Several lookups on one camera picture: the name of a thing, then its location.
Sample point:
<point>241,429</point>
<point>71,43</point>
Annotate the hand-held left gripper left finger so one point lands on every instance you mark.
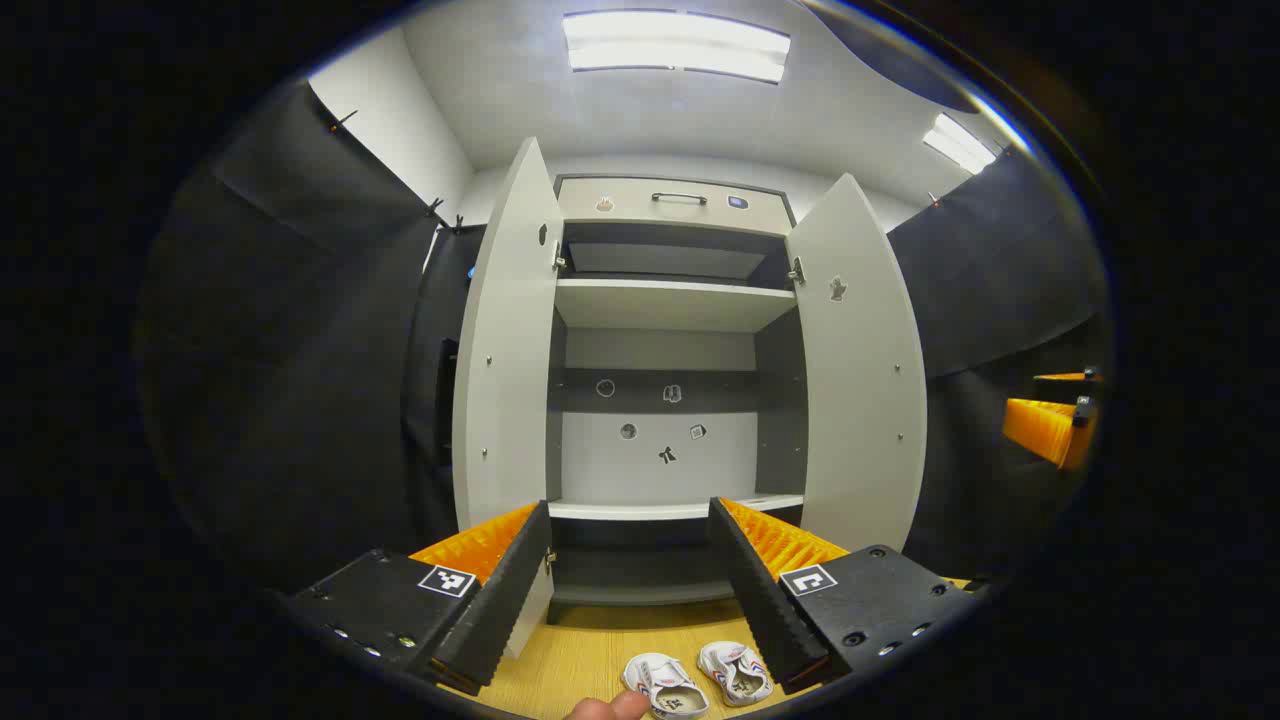
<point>500,600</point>

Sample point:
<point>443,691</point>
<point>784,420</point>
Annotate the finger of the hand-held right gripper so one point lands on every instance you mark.
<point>1065,377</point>
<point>1045,425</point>

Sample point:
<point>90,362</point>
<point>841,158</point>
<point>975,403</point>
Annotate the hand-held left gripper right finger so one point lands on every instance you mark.
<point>765,600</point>

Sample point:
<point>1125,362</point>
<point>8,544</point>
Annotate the white shoe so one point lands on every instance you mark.
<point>735,672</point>
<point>660,680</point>

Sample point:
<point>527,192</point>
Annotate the grey shoe cabinet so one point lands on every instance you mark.
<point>655,470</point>

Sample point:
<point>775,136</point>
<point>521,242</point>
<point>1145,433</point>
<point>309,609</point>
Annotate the grey cabinet door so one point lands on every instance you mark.
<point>860,400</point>
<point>505,350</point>

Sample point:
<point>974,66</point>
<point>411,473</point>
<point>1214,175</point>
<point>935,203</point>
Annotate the grey cabinet drawer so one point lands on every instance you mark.
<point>630,205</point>

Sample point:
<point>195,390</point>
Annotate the small ceiling light panel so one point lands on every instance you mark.
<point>958,143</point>

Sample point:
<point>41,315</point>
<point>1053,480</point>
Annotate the black backdrop cloth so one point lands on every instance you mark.
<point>300,350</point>

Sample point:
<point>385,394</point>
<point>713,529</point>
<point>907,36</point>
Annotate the large ceiling light panel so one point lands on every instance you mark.
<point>675,45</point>

